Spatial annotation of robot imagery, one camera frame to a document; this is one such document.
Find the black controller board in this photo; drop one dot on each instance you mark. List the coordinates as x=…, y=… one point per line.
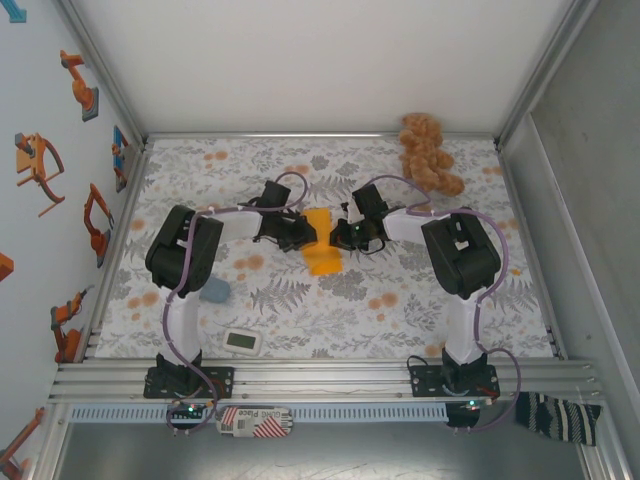
x=187, y=411
x=460, y=415

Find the wide aluminium extrusion rail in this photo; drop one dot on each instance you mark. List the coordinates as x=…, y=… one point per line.
x=325, y=380

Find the blue sponge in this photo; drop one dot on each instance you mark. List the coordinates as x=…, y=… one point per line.
x=217, y=292

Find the floral patterned table mat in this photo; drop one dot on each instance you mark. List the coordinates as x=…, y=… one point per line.
x=300, y=310

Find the orange block sticker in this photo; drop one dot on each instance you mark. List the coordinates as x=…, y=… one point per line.
x=5, y=267

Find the orange claw sticker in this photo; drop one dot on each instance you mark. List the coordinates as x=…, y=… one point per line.
x=32, y=160

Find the blue orange wall sticker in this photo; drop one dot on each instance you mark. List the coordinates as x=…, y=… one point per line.
x=119, y=150

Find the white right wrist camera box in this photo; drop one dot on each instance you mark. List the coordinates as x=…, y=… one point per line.
x=354, y=214

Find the black white striped sock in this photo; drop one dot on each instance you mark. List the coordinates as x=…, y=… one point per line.
x=555, y=417

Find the brown teddy bear plush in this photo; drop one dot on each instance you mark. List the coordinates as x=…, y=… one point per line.
x=425, y=155

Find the thin aluminium frame rail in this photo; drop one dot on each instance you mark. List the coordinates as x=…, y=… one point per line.
x=320, y=135

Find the red white striped label card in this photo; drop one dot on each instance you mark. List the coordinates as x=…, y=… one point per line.
x=255, y=422

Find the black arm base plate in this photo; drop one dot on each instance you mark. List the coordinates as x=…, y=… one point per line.
x=225, y=382
x=420, y=382

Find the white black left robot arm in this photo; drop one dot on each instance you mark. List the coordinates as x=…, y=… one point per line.
x=182, y=330

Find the white digital timer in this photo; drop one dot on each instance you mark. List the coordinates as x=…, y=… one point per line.
x=242, y=341

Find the aluminium frame post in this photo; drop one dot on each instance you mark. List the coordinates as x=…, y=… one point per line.
x=541, y=75
x=107, y=75

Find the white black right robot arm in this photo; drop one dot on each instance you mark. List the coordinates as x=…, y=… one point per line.
x=467, y=330

